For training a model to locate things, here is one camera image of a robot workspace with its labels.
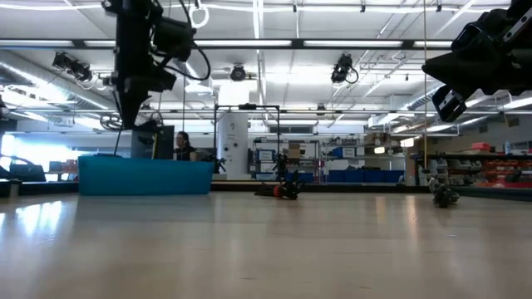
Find black computer monitor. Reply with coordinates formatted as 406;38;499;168
131;125;175;160

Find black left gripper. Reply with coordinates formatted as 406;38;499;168
111;49;178;130

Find row of blue bins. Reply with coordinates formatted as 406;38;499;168
325;169;406;184

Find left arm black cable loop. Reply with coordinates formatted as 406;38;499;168
165;40;212;82

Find round black ceiling camera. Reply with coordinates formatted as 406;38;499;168
229;63;248;82

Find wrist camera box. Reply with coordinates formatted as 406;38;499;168
451;11;505;55
152;15;197;62

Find blue plastic tray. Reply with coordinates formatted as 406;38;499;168
77;155;214;197

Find black ceiling camera with cable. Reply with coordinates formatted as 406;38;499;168
330;52;360;85

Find overhead light bar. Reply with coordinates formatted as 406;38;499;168
0;38;455;51

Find black bag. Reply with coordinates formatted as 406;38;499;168
8;163;47;183

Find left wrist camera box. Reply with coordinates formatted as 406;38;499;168
152;15;197;62

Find white cable loop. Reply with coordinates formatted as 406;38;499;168
188;0;210;30

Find black metal frame rig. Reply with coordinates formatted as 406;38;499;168
213;102;282;175

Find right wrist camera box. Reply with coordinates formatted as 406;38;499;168
451;11;505;55

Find long thin black cable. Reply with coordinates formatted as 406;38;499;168
113;126;124;158

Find black ceiling camera pair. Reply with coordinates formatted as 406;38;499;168
52;51;94;83

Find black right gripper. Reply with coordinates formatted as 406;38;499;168
421;0;532;124

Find white round column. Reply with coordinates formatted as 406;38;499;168
216;81;250;181

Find shelf with red bins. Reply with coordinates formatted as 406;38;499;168
410;152;532;189

